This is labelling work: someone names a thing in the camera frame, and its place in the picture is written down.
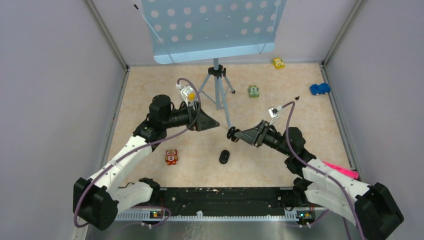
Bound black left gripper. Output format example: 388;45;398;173
162;100;220;132

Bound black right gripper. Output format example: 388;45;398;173
235;119;293;157

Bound black earbuds charging case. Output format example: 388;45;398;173
219;149;230;165

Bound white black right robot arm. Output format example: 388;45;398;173
226;120;405;240

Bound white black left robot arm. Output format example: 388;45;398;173
72;94;220;231

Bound red owl number block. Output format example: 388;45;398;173
165;149;179;166

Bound green monster toy block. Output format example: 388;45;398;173
247;85;260;98

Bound yellow toy block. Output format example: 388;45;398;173
272;57;285;70

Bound blue toy car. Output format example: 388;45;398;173
309;82;331;96

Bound pink highlighter marker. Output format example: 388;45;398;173
323;161;359;180

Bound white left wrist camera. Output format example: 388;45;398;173
176;83;196;106

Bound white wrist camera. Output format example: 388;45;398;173
176;83;196;106
268;105;283;119

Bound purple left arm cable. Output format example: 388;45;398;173
73;77;203;229

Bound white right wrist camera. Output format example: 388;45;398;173
268;105;283;119

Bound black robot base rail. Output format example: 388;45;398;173
142;186;327;220

